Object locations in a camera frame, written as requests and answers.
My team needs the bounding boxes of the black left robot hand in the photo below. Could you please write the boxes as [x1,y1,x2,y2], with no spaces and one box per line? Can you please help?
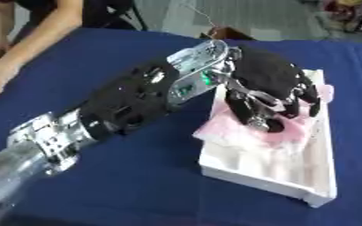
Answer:
[222,44,323,133]

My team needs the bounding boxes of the pink plastic bag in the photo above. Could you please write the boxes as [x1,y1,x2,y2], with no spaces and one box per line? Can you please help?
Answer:
[192,83,336,154]

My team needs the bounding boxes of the white foam box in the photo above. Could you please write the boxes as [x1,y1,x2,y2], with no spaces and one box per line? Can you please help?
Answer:
[198,69,339,209]

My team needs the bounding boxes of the colourful clutter pile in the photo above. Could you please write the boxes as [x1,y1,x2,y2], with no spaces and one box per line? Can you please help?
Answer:
[317,0,362,33]

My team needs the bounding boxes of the person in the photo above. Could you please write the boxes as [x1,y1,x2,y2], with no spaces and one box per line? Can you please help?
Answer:
[0,0,140,97]

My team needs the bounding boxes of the brown object with wire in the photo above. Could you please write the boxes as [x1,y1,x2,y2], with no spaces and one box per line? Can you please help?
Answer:
[198,26,257,41]

